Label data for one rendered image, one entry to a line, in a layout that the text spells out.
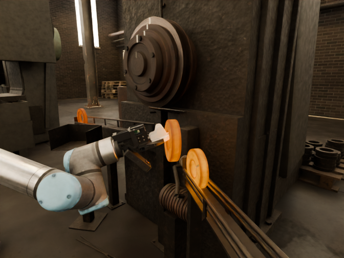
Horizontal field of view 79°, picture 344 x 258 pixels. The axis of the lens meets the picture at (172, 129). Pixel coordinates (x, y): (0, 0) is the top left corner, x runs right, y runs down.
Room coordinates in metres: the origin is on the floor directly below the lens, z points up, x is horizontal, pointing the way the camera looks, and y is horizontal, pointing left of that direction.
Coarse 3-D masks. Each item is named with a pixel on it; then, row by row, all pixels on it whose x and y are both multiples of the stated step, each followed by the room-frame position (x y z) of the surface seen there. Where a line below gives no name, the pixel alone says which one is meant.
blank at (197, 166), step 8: (192, 152) 0.75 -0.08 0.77; (200, 152) 0.73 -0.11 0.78; (192, 160) 0.76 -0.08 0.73; (200, 160) 0.70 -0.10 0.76; (192, 168) 0.78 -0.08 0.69; (200, 168) 0.68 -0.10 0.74; (208, 168) 0.69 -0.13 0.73; (192, 176) 0.75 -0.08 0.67; (200, 176) 0.68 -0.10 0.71; (208, 176) 0.68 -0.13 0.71; (200, 184) 0.68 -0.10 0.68
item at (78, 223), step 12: (48, 132) 1.29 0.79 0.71; (60, 132) 1.40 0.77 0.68; (72, 132) 1.49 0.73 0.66; (84, 132) 1.47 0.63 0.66; (96, 132) 1.38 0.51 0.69; (60, 144) 1.39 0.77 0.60; (72, 144) 1.39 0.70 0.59; (84, 144) 1.37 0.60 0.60; (84, 216) 1.34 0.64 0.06; (96, 216) 1.41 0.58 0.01; (72, 228) 1.28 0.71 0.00; (84, 228) 1.27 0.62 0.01; (96, 228) 1.28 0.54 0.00
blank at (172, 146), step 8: (168, 120) 0.73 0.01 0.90; (176, 120) 0.73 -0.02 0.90; (168, 128) 0.72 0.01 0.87; (176, 128) 0.69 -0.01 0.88; (176, 136) 0.67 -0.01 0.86; (168, 144) 0.76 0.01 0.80; (176, 144) 0.66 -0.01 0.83; (168, 152) 0.71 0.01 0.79; (176, 152) 0.66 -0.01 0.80; (168, 160) 0.71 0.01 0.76; (176, 160) 0.69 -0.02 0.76
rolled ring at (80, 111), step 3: (78, 111) 1.99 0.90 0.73; (81, 111) 1.93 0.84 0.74; (84, 111) 1.94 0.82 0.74; (78, 114) 2.01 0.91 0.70; (84, 114) 1.92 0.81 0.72; (78, 117) 2.01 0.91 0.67; (84, 117) 1.91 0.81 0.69; (87, 117) 1.92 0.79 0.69; (78, 120) 2.01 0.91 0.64; (81, 120) 2.02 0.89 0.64; (84, 120) 1.90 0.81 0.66; (87, 120) 1.92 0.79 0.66
